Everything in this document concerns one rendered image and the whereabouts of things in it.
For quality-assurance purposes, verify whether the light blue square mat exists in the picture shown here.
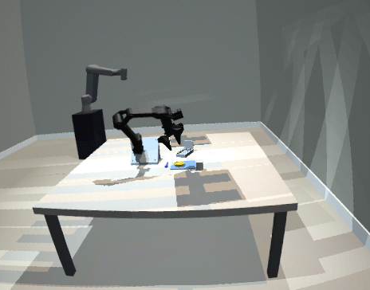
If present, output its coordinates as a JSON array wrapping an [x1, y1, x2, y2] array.
[[170, 160, 195, 170]]

